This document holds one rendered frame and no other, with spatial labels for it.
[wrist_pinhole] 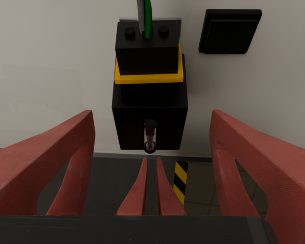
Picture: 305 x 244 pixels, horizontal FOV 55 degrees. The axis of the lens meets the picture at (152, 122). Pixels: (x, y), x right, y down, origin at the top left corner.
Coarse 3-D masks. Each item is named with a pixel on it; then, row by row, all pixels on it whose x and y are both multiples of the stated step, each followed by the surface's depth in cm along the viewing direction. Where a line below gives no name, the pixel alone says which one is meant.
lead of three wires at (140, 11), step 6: (138, 0) 12; (144, 0) 13; (138, 6) 13; (144, 6) 13; (150, 6) 13; (138, 12) 13; (144, 12) 13; (150, 12) 13; (138, 18) 14; (144, 18) 14; (150, 18) 13; (144, 24) 14; (150, 24) 14; (144, 30) 14; (150, 30) 14; (150, 36) 14
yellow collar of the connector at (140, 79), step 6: (180, 48) 16; (180, 54) 16; (180, 60) 16; (180, 66) 16; (180, 72) 15; (114, 78) 15; (120, 78) 15; (126, 78) 15; (132, 78) 15; (138, 78) 15; (144, 78) 15; (150, 78) 15; (156, 78) 15; (162, 78) 15; (168, 78) 15; (174, 78) 15; (180, 78) 15
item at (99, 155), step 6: (96, 156) 44; (102, 156) 44; (108, 156) 44; (114, 156) 44; (120, 156) 44; (126, 156) 44; (132, 156) 45; (138, 156) 45; (144, 156) 45; (150, 156) 45; (156, 156) 45; (162, 156) 45; (168, 156) 45; (174, 156) 45; (180, 156) 45; (210, 162) 46
